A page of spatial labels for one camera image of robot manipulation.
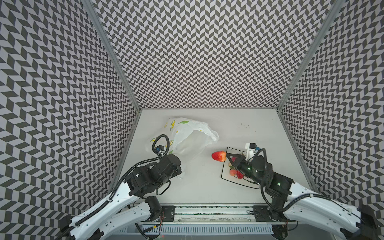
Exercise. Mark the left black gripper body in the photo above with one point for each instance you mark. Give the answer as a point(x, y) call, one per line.
point(177, 172)

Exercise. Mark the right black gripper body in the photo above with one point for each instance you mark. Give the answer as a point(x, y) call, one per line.
point(237, 159)

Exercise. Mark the white plastic bag lemon print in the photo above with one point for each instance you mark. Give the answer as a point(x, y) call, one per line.
point(188, 138)

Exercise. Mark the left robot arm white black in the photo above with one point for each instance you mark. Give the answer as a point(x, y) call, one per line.
point(130, 202)

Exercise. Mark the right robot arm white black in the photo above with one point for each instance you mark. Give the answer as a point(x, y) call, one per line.
point(289, 199)

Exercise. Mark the white mat black border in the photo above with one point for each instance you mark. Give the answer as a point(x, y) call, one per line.
point(225, 175)

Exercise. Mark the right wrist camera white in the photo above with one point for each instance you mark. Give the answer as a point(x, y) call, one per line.
point(252, 149)

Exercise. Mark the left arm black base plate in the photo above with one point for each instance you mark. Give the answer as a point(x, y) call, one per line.
point(167, 214)

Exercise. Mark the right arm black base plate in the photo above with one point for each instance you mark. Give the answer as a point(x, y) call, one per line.
point(263, 213)

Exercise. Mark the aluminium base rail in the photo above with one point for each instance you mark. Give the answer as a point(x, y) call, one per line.
point(225, 214)

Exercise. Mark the right aluminium corner post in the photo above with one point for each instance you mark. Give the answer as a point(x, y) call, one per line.
point(321, 34)

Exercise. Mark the aluminium corner post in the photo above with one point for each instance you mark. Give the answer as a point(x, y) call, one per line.
point(94, 18)
point(321, 34)

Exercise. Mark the left aluminium corner post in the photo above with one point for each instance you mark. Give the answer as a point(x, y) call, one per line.
point(94, 18)

